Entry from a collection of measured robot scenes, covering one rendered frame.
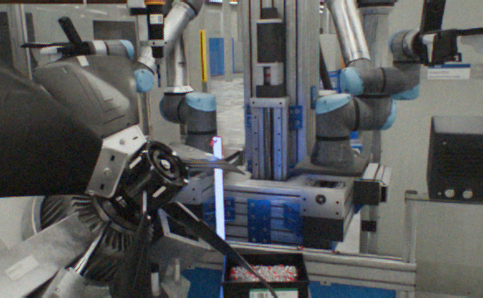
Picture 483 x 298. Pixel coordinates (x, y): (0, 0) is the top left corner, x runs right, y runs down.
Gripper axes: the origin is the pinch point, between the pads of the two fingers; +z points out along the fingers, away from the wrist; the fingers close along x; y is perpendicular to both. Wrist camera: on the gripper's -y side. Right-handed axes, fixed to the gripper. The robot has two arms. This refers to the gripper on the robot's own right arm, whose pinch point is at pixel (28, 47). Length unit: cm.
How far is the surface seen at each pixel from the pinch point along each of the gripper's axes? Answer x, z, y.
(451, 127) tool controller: -107, -59, 8
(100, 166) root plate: -76, 17, 12
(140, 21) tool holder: -67, 2, -13
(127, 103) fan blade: -63, 3, 4
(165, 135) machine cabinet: 300, -264, 147
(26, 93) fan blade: -74, 28, -2
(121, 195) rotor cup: -76, 12, 19
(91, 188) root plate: -77, 19, 15
